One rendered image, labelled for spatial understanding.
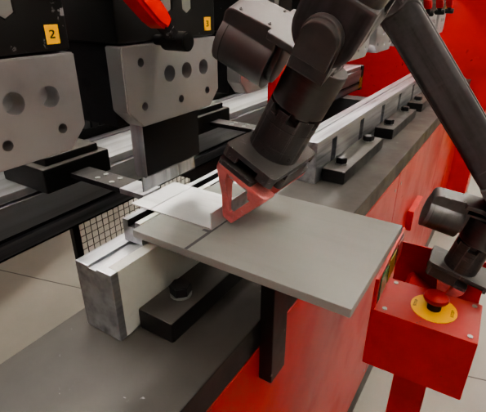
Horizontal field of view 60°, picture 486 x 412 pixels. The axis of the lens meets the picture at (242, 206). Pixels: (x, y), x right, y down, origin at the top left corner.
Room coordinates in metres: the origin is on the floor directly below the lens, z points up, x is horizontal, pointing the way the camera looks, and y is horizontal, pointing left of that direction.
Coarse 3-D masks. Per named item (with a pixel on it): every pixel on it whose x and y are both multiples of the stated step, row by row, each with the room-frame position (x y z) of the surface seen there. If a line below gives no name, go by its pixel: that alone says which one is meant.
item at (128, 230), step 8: (208, 176) 0.59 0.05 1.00; (216, 176) 0.61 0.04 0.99; (192, 184) 0.56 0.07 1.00; (200, 184) 0.57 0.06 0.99; (208, 184) 0.56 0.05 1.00; (144, 208) 0.48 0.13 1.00; (128, 216) 0.46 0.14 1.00; (136, 216) 0.47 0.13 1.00; (144, 216) 0.48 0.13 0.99; (128, 224) 0.45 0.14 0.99; (136, 224) 0.44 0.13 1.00; (128, 232) 0.45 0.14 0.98; (136, 240) 0.45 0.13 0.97
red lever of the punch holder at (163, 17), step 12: (132, 0) 0.38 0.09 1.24; (144, 0) 0.38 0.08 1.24; (156, 0) 0.40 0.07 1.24; (144, 12) 0.39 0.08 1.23; (156, 12) 0.39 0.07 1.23; (156, 24) 0.40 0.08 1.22; (168, 24) 0.41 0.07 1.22; (156, 36) 0.44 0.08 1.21; (168, 36) 0.42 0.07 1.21; (180, 36) 0.42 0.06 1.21; (192, 36) 0.43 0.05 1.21; (168, 48) 0.43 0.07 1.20; (180, 48) 0.42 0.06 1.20
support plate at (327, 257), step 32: (160, 224) 0.44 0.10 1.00; (192, 224) 0.44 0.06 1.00; (224, 224) 0.44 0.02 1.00; (256, 224) 0.44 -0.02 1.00; (288, 224) 0.44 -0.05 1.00; (320, 224) 0.44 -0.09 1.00; (352, 224) 0.44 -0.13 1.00; (384, 224) 0.44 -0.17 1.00; (192, 256) 0.38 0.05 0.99; (224, 256) 0.37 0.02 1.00; (256, 256) 0.37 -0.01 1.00; (288, 256) 0.37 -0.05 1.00; (320, 256) 0.37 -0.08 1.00; (352, 256) 0.37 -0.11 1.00; (384, 256) 0.37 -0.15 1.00; (288, 288) 0.32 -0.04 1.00; (320, 288) 0.32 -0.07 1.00; (352, 288) 0.32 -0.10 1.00
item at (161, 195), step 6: (168, 186) 0.55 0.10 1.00; (174, 186) 0.55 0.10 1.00; (180, 186) 0.55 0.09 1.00; (186, 186) 0.55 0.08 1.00; (156, 192) 0.53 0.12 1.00; (162, 192) 0.53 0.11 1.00; (168, 192) 0.53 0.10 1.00; (174, 192) 0.53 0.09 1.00; (180, 192) 0.53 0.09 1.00; (144, 198) 0.51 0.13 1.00; (150, 198) 0.51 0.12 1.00; (156, 198) 0.51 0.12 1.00; (162, 198) 0.51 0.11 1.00; (168, 198) 0.51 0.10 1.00; (138, 204) 0.49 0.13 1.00; (144, 204) 0.49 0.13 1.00; (150, 204) 0.49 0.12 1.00; (156, 204) 0.49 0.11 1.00
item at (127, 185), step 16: (80, 144) 0.64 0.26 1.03; (96, 144) 0.65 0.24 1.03; (48, 160) 0.58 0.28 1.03; (64, 160) 0.60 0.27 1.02; (80, 160) 0.61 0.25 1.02; (96, 160) 0.64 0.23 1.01; (16, 176) 0.60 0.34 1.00; (32, 176) 0.57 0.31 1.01; (48, 176) 0.56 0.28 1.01; (64, 176) 0.58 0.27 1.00; (80, 176) 0.58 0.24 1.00; (96, 176) 0.58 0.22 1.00; (112, 176) 0.58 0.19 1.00; (48, 192) 0.56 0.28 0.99; (128, 192) 0.53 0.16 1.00; (144, 192) 0.52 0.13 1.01
